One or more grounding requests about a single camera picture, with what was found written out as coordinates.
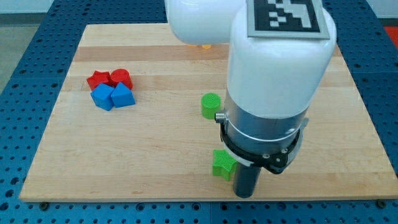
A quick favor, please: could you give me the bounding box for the green cylinder block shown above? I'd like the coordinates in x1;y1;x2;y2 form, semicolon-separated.
201;93;221;119

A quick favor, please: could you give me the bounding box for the red star block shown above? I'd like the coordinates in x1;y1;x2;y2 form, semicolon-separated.
86;70;113;90

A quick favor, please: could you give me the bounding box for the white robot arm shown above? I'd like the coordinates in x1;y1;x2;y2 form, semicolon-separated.
165;0;336;143

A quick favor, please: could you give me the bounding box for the blue wedge block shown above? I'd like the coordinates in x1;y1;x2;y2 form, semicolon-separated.
111;83;136;108

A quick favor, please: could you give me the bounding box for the black white fiducial marker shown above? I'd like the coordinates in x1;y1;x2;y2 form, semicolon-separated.
246;0;330;39

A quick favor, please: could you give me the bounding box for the green star block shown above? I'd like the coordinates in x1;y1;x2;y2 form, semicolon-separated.
212;149;238;181

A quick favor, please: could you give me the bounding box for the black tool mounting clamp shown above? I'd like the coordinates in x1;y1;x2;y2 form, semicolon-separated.
220;118;308;174

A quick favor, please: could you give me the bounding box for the blue cube block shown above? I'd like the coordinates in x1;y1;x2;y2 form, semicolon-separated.
90;83;114;111

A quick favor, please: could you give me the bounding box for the red cylinder block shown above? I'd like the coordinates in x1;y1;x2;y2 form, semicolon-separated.
110;68;134;90

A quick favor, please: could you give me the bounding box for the wooden board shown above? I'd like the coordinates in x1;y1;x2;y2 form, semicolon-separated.
19;24;397;202

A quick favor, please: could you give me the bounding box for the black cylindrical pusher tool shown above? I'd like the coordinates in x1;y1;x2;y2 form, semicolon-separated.
233;163;262;198

